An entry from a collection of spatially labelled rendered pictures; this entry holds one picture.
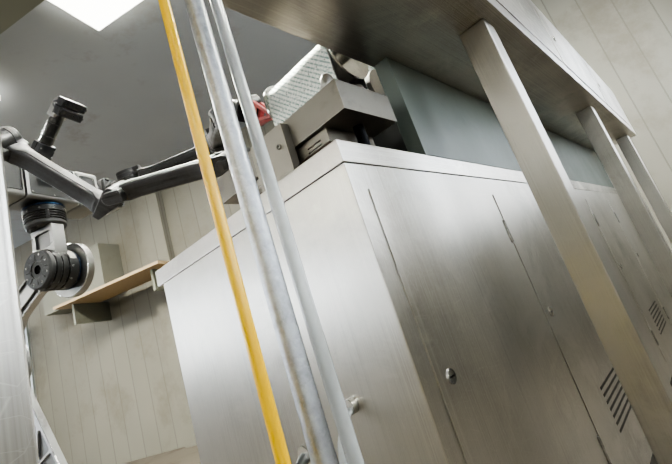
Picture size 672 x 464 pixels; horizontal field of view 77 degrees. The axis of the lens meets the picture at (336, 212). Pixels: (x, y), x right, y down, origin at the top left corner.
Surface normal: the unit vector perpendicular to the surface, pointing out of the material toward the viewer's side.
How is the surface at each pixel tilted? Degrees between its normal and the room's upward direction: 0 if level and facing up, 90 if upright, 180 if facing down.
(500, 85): 90
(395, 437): 90
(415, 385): 90
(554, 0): 90
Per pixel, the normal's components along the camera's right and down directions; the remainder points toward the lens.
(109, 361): -0.36, -0.14
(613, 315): -0.66, 0.01
